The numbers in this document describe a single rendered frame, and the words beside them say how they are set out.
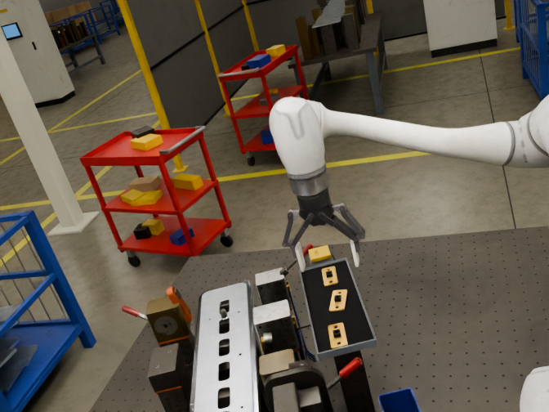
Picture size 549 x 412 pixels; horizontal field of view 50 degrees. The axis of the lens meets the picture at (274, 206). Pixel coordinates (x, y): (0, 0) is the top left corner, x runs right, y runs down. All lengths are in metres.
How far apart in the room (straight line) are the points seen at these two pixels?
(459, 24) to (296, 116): 6.67
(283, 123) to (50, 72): 10.55
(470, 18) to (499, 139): 6.48
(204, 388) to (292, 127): 0.76
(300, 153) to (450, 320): 1.06
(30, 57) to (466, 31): 7.58
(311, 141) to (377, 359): 0.96
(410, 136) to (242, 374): 0.76
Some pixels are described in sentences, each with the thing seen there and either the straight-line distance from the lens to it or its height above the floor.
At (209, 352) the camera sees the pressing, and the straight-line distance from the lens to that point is 1.76.
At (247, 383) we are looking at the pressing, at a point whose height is 1.00.
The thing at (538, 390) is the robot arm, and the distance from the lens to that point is 1.36.
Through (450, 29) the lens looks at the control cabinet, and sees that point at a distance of 7.88.
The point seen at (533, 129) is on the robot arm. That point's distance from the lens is 1.40.
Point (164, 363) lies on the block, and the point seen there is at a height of 1.03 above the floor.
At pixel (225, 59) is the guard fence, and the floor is 0.60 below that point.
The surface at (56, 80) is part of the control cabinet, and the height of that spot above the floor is 0.41.
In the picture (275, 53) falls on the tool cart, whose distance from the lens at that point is 5.74.
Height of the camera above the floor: 2.04
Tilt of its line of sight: 25 degrees down
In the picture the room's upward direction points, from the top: 16 degrees counter-clockwise
